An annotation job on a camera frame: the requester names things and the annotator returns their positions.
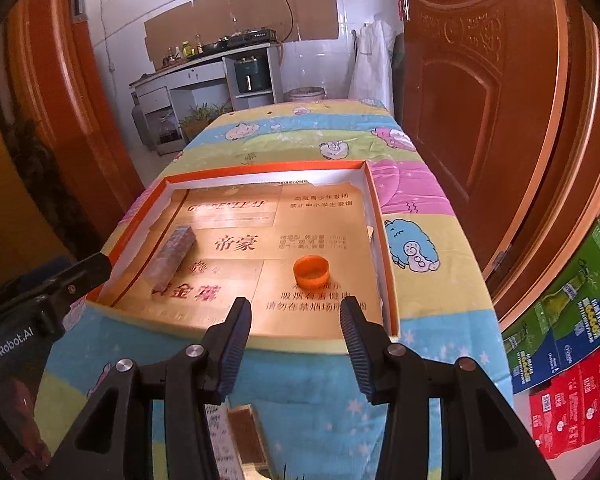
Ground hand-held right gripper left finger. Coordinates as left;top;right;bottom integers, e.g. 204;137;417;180
45;296;253;480

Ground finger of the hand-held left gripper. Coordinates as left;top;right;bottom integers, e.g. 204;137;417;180
55;252;114;307

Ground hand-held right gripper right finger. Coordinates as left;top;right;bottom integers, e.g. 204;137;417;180
340;296;556;480

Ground orange bottle cap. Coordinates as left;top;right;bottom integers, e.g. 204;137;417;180
292;255;331;288

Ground floral rectangular case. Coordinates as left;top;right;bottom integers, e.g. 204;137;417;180
145;225;198;293

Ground orange rimmed cardboard box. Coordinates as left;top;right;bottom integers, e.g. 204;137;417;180
86;160;401;356

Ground gold printed cardboard liner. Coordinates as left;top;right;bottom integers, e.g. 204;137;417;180
115;182;383;336

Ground grey gas cylinder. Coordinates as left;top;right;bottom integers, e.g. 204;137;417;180
131;100;156;149

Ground glass jug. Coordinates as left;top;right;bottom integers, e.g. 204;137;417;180
157;115;181;149

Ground cartoon sheep printed blanket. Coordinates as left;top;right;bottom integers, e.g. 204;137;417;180
30;97;513;480

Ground green potted plants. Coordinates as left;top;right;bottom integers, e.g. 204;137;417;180
180;102;231;141

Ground blue beer carton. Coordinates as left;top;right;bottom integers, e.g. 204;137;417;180
505;337;600;394

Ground white kitchen counter cabinet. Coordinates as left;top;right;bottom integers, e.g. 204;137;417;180
130;40;286;156

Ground green beer carton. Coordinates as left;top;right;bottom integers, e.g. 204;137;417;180
500;220;600;376

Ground red beer carton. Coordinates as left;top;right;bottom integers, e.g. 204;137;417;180
529;345;600;461

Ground white bucket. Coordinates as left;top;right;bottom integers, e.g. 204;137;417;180
285;87;327;106

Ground dark green air fryer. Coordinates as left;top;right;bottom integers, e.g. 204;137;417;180
234;56;272;95

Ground brown wooden door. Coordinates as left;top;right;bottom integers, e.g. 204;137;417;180
397;0;571;271

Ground white woven sack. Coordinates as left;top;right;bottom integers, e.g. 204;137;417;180
349;20;397;111

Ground black gas stove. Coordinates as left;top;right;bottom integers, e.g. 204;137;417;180
228;30;278;46

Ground brown wooden door frame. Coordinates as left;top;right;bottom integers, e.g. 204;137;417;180
5;0;146;261

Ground brown cardboard wall panels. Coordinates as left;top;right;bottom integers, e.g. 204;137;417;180
144;0;340;61

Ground black hanging wall cable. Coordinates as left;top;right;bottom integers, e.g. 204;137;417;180
265;0;297;44

